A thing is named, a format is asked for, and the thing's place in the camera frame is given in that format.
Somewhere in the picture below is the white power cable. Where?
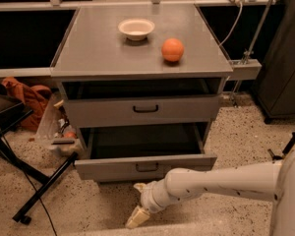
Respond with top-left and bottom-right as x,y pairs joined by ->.
218,1 -> 245,48

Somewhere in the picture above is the black folding stand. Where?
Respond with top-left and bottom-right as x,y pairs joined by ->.
0,54 -> 80,225

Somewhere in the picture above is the grey side shelf beam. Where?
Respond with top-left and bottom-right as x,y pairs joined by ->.
228,59 -> 262,81

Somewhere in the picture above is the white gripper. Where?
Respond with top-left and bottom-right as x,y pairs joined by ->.
126,180 -> 170,229

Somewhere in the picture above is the grey drawer cabinet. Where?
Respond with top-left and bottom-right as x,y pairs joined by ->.
49,3 -> 234,155

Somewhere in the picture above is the black wheeled stand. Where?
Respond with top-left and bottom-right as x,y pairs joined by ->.
266,120 -> 295,162

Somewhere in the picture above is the orange ball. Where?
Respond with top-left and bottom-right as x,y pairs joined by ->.
161,38 -> 184,62

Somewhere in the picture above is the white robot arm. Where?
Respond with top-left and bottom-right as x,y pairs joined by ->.
126,150 -> 295,236

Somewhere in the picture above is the metal support pole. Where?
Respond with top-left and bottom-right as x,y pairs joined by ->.
229,0 -> 273,108

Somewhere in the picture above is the clear plastic bin with items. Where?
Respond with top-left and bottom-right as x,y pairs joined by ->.
35,91 -> 83,156

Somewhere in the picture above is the dark grey cabinet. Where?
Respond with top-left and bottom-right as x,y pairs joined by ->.
252,0 -> 295,124

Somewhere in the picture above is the white paper bowl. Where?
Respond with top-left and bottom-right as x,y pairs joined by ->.
118,19 -> 154,41

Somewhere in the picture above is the orange cloth bag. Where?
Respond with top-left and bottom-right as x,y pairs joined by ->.
2,77 -> 52,132

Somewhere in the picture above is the grey drawer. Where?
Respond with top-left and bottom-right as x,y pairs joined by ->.
76,122 -> 216,183
64,96 -> 220,128

